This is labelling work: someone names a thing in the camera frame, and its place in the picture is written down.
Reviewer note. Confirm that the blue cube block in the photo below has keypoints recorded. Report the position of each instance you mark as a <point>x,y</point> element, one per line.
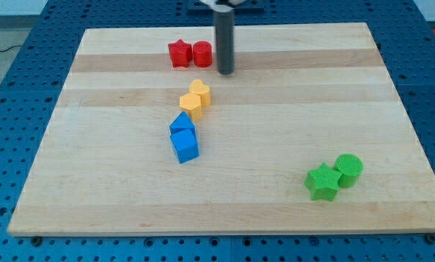
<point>185,145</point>

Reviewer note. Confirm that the blue triangle block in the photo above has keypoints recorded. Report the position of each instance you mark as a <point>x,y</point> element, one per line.
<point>182,122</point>

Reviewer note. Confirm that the yellow hexagon block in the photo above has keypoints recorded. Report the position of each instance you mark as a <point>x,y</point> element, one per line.
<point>191,104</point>

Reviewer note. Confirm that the yellow heart block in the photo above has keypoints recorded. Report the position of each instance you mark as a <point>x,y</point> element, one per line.
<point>198,87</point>

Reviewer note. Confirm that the red cylinder block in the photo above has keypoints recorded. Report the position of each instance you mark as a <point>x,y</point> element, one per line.
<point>202,54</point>

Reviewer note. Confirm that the red star block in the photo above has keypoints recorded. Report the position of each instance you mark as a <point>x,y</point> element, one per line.
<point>180,53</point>

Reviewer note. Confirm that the light wooden board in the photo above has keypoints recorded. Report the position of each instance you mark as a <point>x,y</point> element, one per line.
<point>300,96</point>

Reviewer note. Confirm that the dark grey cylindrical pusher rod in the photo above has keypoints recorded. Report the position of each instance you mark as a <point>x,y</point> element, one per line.
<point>224,38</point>

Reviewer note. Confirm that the green star block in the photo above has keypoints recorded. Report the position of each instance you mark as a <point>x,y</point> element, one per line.
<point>322,183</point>

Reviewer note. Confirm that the green cylinder block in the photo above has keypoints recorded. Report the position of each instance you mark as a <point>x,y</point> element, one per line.
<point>351,167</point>

